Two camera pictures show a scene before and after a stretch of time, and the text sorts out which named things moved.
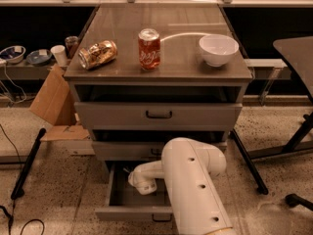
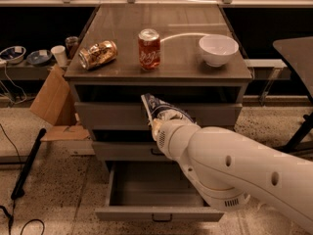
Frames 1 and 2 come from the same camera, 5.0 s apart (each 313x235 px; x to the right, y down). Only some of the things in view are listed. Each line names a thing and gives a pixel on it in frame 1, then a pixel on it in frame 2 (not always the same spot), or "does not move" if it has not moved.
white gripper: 146,188 to 170,135
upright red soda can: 149,49 does not move
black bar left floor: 17,191 does not move
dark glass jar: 70,45 does not move
